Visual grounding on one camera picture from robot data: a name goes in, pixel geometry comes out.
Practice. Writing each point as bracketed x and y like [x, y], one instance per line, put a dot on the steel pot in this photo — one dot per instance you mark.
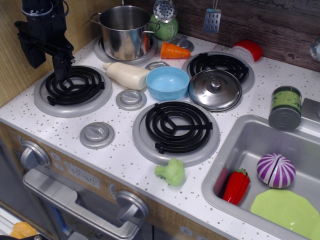
[125, 33]

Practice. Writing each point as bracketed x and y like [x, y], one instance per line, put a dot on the grey oven door handle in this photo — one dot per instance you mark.
[65, 199]

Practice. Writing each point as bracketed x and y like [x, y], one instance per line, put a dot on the cream toy bottle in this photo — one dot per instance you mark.
[130, 76]

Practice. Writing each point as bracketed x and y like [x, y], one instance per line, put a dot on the back right black burner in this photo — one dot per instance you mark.
[221, 61]

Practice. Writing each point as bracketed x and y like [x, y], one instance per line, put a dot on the front left black burner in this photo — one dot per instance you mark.
[83, 91]

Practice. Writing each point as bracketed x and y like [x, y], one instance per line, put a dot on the front right black burner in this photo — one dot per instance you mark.
[175, 129]

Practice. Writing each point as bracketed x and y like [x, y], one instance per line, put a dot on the right oven dial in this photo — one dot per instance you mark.
[131, 206]

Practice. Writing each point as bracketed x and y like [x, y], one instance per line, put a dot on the grey stove knob middle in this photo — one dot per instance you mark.
[131, 100]

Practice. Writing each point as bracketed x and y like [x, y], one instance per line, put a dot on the steel pot lid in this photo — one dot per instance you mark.
[215, 90]

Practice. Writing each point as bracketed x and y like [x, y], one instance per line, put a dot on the grey stove knob front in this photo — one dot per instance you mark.
[97, 135]

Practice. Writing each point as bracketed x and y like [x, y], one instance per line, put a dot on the light green plate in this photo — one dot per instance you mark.
[289, 210]

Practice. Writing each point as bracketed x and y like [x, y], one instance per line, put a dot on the green toy can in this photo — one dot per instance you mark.
[285, 108]

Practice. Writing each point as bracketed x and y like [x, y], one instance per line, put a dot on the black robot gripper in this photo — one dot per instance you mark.
[43, 33]

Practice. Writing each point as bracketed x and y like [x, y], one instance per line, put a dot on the light blue bowl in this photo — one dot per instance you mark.
[167, 83]

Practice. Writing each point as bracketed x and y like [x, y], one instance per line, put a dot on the black burner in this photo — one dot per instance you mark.
[221, 61]
[175, 129]
[83, 91]

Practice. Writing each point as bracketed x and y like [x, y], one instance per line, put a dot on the oven clock display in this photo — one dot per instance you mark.
[83, 175]

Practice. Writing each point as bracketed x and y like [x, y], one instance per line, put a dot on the chrome faucet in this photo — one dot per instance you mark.
[315, 49]

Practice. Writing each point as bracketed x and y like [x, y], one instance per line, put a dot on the orange toy carrot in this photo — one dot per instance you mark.
[172, 51]

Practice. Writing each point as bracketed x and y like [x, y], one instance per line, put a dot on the slotted steel spatula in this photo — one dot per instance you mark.
[212, 19]

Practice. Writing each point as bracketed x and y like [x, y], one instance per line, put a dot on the grey stove knob rear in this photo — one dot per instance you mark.
[156, 64]

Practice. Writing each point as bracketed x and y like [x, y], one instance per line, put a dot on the green toy cabbage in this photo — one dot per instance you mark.
[163, 31]

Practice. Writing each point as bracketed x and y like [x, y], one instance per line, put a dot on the grey sink basin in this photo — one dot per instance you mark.
[250, 138]

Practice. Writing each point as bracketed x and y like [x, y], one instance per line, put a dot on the orange toy food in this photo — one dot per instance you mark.
[21, 230]

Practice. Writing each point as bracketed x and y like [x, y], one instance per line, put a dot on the left oven dial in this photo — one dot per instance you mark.
[33, 155]

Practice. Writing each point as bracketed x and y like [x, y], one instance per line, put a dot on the green toy broccoli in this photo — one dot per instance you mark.
[173, 173]

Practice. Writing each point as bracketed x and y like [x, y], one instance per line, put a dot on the red white toy cheese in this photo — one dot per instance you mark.
[248, 50]

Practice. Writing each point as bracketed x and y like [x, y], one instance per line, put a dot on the purple toy onion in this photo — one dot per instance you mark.
[276, 171]

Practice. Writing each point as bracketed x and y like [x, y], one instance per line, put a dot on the grey stove knob back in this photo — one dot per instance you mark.
[183, 42]

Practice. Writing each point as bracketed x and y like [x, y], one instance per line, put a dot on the grey stove knob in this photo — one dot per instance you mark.
[131, 100]
[156, 64]
[97, 135]
[183, 42]

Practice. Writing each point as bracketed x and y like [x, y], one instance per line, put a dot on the oven dial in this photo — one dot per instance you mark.
[131, 206]
[33, 155]

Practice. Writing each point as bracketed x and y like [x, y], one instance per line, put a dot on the red toy pepper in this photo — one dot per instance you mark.
[237, 186]

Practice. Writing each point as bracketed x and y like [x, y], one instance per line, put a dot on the perforated steel ladle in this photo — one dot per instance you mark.
[165, 11]

